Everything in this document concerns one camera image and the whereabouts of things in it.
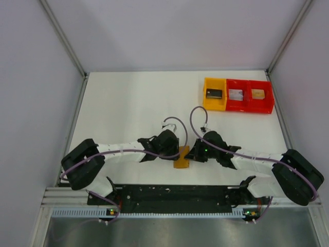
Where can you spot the silver card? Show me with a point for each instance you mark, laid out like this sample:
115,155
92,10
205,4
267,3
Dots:
236,94

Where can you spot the yellow leather card holder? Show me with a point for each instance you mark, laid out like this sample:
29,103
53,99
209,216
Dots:
182,163

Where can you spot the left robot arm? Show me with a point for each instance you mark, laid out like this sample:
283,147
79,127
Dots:
86,166

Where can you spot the black card in bin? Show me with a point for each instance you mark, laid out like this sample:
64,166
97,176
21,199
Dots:
214,94

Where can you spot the middle red plastic bin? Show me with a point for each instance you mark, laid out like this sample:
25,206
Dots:
238,106

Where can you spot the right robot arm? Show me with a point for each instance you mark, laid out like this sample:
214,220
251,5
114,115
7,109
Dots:
274,175

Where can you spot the red plastic bin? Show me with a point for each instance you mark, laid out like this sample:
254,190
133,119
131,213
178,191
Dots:
238,106
257,105

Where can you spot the yellow plastic bin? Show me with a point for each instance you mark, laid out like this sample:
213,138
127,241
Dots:
215,104

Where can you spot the right red plastic bin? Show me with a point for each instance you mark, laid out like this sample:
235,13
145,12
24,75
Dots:
257,105

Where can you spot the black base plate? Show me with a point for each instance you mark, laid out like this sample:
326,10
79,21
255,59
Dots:
171,199

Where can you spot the grey slotted cable duct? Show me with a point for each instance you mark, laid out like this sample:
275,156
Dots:
110,213

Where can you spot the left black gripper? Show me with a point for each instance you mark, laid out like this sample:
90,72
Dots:
175,147

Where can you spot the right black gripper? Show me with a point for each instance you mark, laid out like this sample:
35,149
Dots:
195,153

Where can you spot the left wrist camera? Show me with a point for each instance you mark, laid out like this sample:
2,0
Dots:
169,126

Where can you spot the gold card in bin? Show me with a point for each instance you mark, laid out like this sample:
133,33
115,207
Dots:
258,94

